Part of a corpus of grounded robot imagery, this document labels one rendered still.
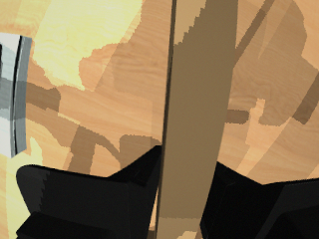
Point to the long brown wooden rail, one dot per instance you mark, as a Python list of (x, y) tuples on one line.
[(200, 61)]

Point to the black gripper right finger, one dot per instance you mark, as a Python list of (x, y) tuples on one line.
[(237, 207)]

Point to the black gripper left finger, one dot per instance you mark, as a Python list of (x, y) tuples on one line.
[(123, 202)]

